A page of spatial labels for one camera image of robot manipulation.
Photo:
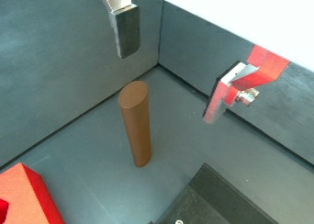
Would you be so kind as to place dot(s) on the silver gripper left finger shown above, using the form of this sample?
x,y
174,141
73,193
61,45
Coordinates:
x,y
125,16

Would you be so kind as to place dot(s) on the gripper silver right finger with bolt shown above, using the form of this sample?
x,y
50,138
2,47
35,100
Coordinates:
x,y
236,86

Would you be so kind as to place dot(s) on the brown oval peg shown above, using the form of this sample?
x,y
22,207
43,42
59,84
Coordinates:
x,y
134,105

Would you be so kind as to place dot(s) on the red shape-sorting board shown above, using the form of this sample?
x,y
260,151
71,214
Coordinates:
x,y
30,200

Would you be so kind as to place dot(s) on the black curved holder bracket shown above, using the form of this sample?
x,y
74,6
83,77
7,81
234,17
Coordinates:
x,y
212,201

